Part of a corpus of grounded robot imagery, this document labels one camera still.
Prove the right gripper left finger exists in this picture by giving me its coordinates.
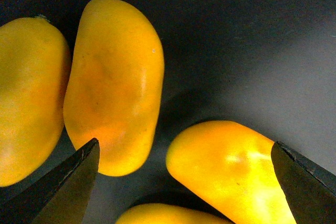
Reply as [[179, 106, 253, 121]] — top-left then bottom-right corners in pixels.
[[1, 138, 100, 223]]

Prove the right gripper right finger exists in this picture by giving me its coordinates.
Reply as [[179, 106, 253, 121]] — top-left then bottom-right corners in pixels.
[[271, 142, 335, 223]]

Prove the yellow mango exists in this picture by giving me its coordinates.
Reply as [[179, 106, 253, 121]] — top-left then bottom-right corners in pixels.
[[116, 203, 230, 224], [1, 17, 71, 187], [64, 0, 164, 177], [166, 121, 295, 223]]

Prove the yellow mango bottom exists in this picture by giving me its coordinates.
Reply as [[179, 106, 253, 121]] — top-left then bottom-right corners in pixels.
[[116, 203, 230, 224]]

